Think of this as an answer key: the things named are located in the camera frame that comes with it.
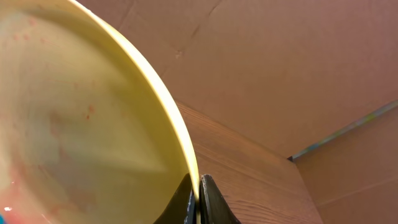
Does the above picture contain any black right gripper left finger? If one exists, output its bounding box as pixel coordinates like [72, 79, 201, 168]
[154, 174, 196, 224]

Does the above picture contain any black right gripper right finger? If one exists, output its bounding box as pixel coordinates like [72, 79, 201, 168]
[199, 174, 241, 224]

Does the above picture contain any yellow-green plate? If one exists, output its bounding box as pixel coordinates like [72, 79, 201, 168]
[1, 1, 199, 223]

